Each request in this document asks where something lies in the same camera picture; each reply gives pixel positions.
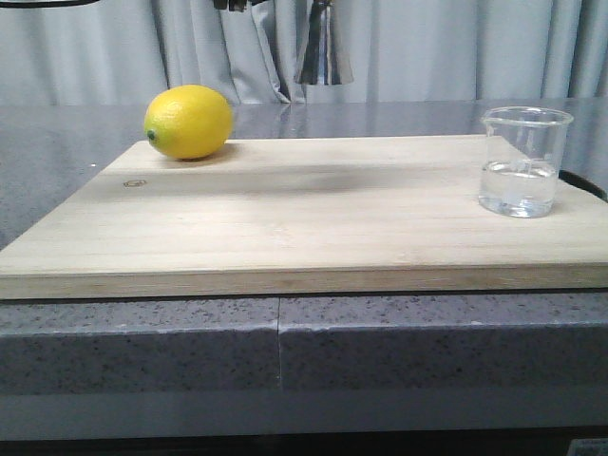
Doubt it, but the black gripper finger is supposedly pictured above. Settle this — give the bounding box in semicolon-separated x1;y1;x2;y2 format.
212;0;266;12

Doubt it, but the steel double jigger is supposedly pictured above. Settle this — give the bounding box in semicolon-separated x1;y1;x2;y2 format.
294;1;353;86

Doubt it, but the clear glass beaker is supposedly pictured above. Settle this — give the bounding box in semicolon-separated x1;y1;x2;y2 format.
478;106;574;219

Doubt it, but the yellow lemon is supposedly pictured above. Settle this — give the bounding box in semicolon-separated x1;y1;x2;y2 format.
142;85;233;160

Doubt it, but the grey curtain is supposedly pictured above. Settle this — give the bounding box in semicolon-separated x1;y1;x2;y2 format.
1;1;607;106

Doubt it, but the wooden cutting board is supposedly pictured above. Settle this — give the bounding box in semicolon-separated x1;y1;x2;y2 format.
1;135;607;299

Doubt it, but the white label sticker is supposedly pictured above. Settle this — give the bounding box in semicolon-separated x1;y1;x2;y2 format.
566;437;608;456

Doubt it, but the black cable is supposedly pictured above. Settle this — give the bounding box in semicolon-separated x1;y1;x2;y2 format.
0;0;104;9

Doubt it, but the black cutting board handle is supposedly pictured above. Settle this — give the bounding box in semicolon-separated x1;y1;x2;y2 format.
559;170;607;202

